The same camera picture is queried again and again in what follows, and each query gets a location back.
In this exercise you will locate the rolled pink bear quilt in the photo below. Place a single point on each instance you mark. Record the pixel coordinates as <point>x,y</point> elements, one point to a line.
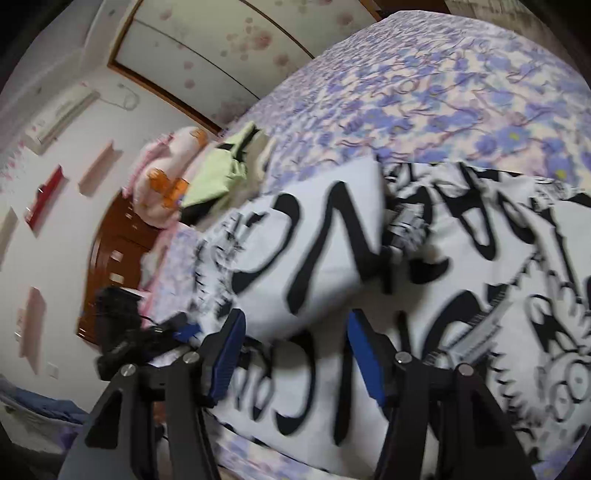
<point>157,194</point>

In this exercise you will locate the beige wall shelf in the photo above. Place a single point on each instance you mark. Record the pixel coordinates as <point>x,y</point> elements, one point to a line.
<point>7,228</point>

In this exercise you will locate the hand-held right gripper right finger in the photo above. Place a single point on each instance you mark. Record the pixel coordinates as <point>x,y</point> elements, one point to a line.
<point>364,360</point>

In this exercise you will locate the pink bed sheet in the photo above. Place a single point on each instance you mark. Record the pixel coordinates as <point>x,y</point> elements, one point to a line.
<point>147,302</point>

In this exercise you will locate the black folded garment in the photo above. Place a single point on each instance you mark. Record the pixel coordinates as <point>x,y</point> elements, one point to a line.
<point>196,214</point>

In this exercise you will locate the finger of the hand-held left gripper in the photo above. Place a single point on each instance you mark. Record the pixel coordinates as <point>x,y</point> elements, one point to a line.
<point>184,331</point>

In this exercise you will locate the floral sliding door wardrobe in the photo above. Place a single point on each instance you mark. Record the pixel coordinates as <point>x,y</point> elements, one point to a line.
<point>207,46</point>

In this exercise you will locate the purple cat print blanket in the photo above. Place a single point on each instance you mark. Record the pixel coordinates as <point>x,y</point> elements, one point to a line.
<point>415,92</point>

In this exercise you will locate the brown wooden headboard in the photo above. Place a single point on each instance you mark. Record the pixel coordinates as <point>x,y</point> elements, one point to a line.
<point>115,258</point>

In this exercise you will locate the light green folded garment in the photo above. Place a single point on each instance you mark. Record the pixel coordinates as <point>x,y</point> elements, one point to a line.
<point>217,170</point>

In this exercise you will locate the pale pink wall shelf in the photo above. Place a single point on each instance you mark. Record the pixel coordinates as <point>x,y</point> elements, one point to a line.
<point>34,323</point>

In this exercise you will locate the red wall shelf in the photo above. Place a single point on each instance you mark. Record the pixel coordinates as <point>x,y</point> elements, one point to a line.
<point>46,198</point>

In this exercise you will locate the black white printed shirt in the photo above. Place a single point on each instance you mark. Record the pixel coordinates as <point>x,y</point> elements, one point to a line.
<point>323,221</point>

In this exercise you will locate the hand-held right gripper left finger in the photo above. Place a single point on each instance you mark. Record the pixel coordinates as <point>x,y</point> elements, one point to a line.
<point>226,364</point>

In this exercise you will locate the white air conditioner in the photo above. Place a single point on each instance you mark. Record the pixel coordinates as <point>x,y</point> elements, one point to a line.
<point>60,115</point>

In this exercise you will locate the blue cloth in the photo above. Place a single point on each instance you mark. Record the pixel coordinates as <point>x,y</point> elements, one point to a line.
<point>46,406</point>

